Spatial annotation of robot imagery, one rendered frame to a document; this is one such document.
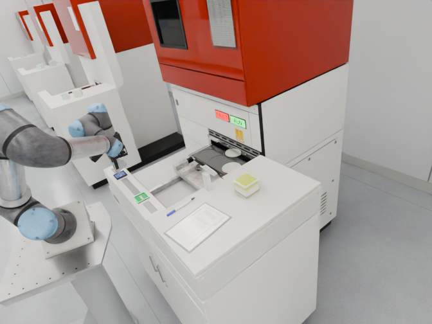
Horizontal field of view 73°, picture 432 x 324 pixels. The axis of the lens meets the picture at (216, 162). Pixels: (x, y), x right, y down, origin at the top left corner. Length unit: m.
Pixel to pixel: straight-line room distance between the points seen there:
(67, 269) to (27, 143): 0.63
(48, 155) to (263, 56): 0.88
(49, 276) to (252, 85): 1.13
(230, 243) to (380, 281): 1.35
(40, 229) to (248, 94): 0.96
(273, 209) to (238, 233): 0.17
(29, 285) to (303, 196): 1.12
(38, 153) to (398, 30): 2.34
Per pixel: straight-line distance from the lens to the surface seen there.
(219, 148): 1.66
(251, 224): 1.06
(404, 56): 2.58
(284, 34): 1.38
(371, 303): 2.08
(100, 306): 1.75
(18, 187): 1.22
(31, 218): 1.28
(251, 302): 1.29
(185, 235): 1.06
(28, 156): 0.95
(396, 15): 2.57
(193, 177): 1.50
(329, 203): 2.21
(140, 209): 1.26
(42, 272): 1.45
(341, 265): 2.20
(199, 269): 0.96
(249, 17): 1.23
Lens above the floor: 1.71
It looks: 32 degrees down
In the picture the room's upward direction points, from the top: 10 degrees counter-clockwise
